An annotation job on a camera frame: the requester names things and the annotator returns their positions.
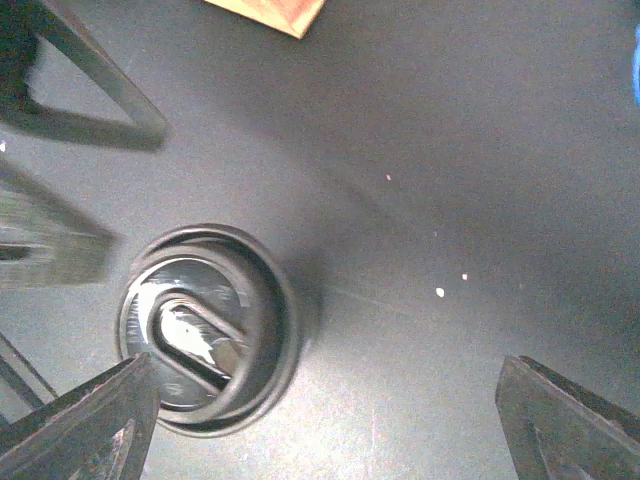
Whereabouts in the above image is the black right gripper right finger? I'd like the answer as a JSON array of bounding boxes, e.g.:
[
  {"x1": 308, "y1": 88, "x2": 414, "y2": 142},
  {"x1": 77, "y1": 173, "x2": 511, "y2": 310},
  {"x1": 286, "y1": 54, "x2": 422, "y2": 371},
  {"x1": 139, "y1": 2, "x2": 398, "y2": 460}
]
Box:
[{"x1": 495, "y1": 356, "x2": 639, "y2": 479}]

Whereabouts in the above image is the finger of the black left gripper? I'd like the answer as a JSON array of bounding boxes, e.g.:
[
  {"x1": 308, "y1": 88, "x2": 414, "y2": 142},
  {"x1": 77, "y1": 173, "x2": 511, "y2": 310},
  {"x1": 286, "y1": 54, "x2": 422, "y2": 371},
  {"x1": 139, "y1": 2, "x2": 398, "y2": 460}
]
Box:
[
  {"x1": 1, "y1": 159, "x2": 115, "y2": 289},
  {"x1": 1, "y1": 1, "x2": 167, "y2": 152}
]

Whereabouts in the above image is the brown paper bag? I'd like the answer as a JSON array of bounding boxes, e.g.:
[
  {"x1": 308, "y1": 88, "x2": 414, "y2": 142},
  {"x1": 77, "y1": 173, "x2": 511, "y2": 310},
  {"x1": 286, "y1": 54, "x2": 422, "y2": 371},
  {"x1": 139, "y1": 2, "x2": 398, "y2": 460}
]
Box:
[{"x1": 206, "y1": 0, "x2": 325, "y2": 40}]

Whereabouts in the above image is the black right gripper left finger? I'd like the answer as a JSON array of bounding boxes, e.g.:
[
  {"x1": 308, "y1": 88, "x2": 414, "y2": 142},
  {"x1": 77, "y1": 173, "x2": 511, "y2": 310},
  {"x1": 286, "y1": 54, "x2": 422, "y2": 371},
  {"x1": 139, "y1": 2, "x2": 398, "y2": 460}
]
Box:
[{"x1": 1, "y1": 353, "x2": 160, "y2": 479}]

